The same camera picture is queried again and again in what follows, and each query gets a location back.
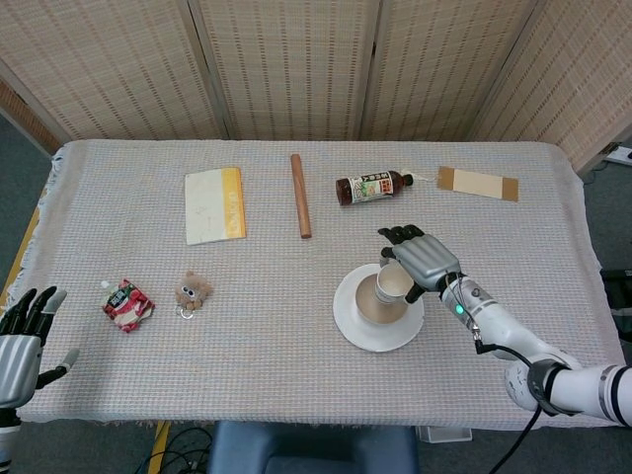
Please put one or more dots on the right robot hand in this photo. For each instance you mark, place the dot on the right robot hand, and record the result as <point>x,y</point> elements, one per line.
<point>427,259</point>

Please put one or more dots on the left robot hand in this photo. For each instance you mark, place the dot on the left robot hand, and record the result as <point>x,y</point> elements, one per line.
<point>17,360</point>

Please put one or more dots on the white paper cup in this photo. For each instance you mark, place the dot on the white paper cup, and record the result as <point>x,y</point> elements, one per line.
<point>392,284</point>

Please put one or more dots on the beige bowl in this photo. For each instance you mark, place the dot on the beige bowl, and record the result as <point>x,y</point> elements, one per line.
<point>368,303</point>

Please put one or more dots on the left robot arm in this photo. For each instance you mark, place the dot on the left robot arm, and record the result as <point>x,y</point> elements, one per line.
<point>6,434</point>

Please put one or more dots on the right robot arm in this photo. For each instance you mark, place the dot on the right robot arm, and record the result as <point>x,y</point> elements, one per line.
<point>513,340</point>

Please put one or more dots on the white paper plate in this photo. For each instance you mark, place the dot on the white paper plate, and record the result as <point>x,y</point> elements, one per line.
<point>380,336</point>

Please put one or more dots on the brown drink bottle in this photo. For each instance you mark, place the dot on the brown drink bottle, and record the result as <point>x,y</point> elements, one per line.
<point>370,187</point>

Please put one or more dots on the red snack packet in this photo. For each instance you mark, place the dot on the red snack packet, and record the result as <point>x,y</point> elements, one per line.
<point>127,306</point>

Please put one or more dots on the wooden rolling pin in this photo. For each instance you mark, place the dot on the wooden rolling pin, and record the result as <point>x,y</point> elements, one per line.
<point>300,197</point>

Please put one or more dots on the grey waffle tablecloth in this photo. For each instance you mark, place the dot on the grey waffle tablecloth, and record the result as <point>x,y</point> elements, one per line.
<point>271,355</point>

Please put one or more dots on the black equipment box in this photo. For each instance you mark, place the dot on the black equipment box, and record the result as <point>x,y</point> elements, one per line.
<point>619,301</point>

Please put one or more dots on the white power strip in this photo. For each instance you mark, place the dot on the white power strip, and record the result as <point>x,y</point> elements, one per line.
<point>621,154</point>

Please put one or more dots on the blue chair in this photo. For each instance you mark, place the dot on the blue chair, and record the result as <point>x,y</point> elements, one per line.
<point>311,449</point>

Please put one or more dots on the white and yellow booklet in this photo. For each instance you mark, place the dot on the white and yellow booklet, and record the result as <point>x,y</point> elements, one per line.
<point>210,207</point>

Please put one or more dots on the woven folding screen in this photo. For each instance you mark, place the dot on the woven folding screen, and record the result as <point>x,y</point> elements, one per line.
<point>296,64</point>

